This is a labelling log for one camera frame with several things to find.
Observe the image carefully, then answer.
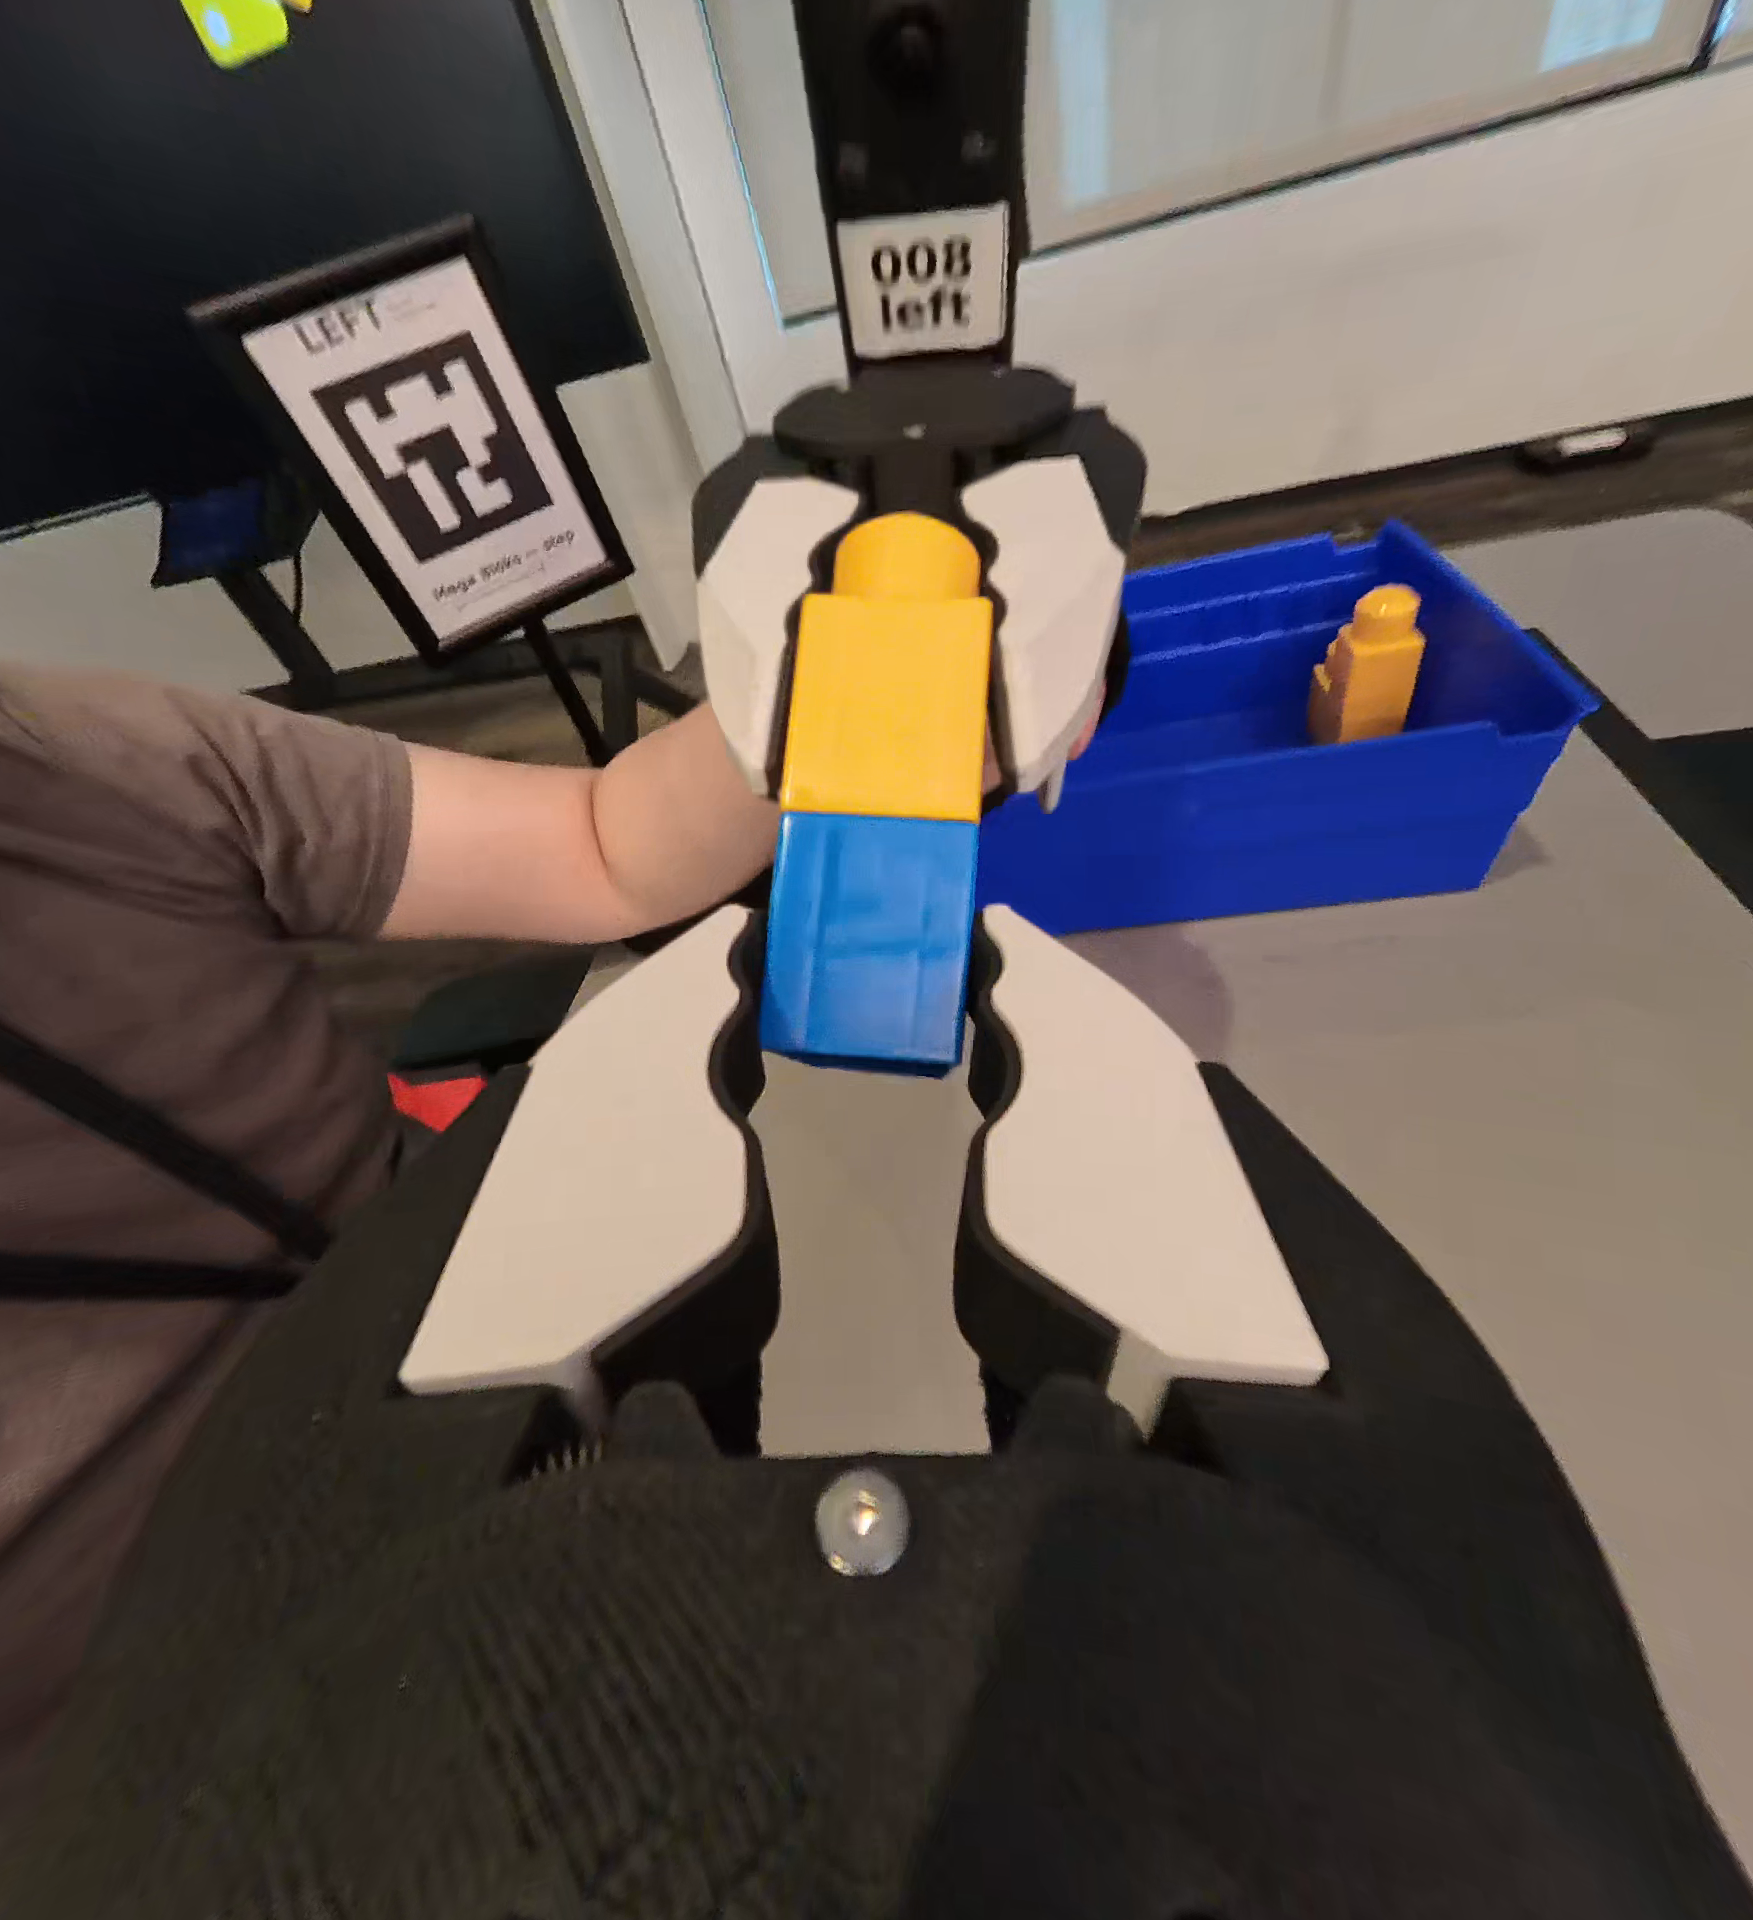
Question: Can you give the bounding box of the black floor device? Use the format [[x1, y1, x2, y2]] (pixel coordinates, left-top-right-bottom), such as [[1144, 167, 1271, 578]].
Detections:
[[1513, 424, 1660, 474]]

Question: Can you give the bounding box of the blue mega block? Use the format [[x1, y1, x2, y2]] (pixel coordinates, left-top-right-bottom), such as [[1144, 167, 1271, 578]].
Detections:
[[759, 812, 982, 1078]]

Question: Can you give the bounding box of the blue plastic bin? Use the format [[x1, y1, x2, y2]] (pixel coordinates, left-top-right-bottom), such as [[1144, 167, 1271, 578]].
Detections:
[[979, 516, 1602, 936]]

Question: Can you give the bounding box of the framed tag sign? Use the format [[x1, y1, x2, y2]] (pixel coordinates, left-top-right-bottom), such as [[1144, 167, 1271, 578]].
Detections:
[[190, 218, 635, 671]]

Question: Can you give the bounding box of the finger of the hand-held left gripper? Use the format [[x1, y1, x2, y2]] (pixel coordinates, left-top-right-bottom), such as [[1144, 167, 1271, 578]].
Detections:
[[697, 479, 856, 798], [967, 458, 1129, 815]]

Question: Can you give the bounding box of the orange mega block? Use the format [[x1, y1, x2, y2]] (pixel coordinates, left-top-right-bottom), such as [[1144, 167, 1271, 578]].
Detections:
[[1307, 585, 1424, 744], [779, 513, 999, 827]]

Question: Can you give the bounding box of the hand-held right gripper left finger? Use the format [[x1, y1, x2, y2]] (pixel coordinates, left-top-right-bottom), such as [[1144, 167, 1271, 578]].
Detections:
[[395, 903, 789, 1431]]

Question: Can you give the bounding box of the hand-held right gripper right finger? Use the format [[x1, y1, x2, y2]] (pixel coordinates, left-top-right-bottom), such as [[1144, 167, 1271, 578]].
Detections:
[[954, 902, 1334, 1428]]

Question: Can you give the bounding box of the black sign stand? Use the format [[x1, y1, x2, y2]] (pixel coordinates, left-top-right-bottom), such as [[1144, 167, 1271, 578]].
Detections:
[[155, 480, 699, 767]]

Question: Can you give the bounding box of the black monitor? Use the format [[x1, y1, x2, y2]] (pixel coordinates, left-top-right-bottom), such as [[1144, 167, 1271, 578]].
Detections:
[[0, 0, 653, 566]]

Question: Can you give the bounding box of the black chest strap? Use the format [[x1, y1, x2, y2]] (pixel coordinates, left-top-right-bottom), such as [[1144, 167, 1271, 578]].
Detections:
[[0, 975, 334, 1305]]

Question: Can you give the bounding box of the small blue box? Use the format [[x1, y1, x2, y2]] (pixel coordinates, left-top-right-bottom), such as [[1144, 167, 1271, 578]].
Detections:
[[155, 483, 314, 588]]

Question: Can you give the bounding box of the black office chair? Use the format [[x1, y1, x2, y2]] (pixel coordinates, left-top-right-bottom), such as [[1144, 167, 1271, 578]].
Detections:
[[395, 952, 593, 1075]]

